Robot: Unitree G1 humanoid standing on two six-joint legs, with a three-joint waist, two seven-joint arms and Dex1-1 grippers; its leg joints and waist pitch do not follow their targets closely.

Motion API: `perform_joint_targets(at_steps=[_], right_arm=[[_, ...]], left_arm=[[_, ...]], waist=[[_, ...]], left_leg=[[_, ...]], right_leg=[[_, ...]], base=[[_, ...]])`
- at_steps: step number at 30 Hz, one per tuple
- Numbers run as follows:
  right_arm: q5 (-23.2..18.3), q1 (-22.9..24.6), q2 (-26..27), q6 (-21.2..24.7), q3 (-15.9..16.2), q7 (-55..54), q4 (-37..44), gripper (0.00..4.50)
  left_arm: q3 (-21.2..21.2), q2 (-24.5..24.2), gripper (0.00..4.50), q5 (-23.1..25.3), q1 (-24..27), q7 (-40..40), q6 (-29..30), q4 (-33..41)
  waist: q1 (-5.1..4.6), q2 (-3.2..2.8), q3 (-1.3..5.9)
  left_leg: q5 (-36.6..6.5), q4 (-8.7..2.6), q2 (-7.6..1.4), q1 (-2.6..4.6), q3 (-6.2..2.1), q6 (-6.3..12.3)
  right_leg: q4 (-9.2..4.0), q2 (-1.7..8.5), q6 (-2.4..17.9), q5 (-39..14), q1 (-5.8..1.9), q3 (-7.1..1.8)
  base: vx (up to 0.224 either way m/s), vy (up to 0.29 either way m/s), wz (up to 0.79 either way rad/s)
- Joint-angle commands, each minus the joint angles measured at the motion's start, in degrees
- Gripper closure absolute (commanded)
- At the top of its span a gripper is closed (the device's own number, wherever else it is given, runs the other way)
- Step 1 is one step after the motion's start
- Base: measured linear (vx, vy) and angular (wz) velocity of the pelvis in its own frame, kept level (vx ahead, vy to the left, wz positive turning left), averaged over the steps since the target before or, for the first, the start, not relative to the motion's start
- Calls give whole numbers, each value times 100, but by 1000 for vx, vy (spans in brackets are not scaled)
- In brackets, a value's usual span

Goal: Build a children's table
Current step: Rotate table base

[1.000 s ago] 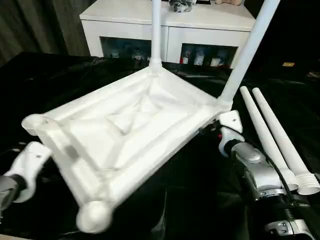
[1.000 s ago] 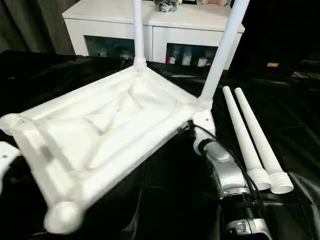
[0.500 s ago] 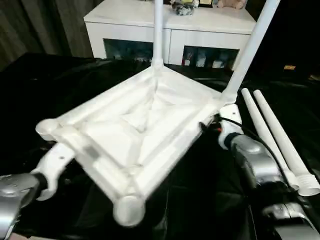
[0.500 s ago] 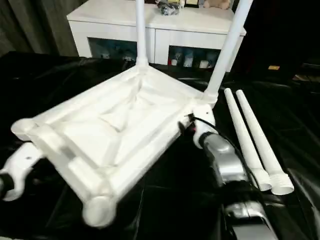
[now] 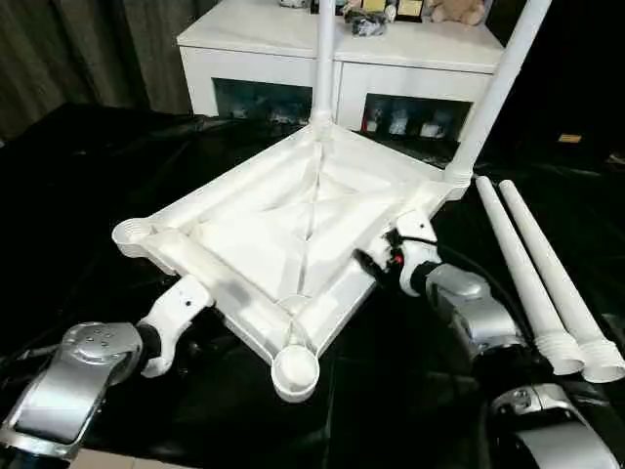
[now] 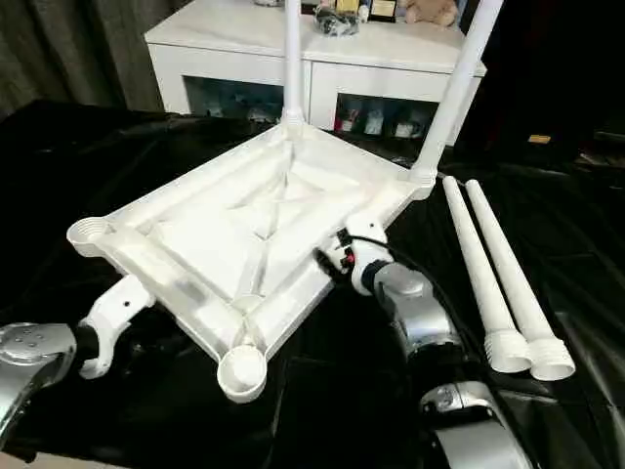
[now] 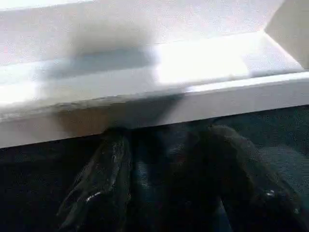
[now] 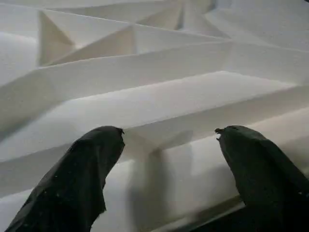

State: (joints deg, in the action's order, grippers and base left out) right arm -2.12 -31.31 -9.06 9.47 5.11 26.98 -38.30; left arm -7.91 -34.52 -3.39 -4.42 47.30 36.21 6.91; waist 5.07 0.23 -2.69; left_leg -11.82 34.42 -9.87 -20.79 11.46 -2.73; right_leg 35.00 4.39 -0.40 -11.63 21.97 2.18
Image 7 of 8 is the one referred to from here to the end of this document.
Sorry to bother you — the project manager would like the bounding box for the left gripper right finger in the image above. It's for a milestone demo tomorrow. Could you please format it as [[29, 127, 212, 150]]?
[[190, 124, 309, 232]]

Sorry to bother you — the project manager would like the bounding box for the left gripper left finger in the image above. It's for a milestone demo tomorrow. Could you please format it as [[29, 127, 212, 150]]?
[[56, 129, 133, 232]]

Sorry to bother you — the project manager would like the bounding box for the white plastic table top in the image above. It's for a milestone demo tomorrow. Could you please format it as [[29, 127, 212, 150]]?
[[0, 0, 309, 149]]

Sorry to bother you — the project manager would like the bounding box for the black plastic cover mat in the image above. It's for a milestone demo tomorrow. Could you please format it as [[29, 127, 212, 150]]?
[[0, 104, 309, 232]]

